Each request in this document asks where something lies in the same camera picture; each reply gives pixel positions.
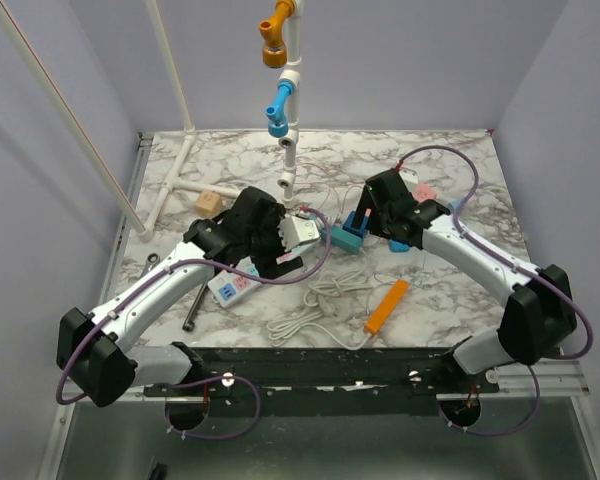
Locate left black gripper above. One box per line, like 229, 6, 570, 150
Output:
245, 206, 304, 282

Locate light blue plug adapter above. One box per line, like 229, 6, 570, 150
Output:
388, 239, 411, 253

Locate pink cube socket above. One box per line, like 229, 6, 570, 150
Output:
412, 183, 437, 203

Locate dark blue cube socket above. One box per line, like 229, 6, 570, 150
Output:
342, 211, 368, 238

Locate wooden cube socket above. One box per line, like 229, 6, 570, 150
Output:
194, 190, 224, 218

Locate teal USB power strip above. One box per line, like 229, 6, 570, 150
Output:
330, 225, 363, 254

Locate white long power strip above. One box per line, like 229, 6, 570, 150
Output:
207, 270, 262, 309

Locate orange power strip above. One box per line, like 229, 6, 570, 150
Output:
364, 280, 410, 336

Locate pink plug adapter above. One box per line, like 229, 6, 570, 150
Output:
276, 249, 301, 265

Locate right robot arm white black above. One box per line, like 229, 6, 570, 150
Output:
353, 169, 577, 392

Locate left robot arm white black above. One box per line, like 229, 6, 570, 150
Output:
56, 187, 302, 407

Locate silver ratchet wrench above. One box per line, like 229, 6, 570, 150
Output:
141, 253, 161, 277

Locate blue valve fitting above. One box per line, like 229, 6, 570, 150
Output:
265, 80, 295, 138

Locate orange valve fitting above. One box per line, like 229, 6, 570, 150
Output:
259, 0, 295, 69

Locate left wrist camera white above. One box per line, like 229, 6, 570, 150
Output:
278, 215, 320, 251

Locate thin light blue cable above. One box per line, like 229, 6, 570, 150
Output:
367, 249, 431, 316

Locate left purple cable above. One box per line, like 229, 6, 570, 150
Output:
54, 204, 334, 441

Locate dark metal T-handle tool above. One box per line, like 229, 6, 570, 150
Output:
182, 284, 207, 333

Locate white PVC pipe frame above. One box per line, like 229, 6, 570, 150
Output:
0, 1, 304, 242

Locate black mounting rail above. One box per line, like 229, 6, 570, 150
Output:
143, 348, 499, 417

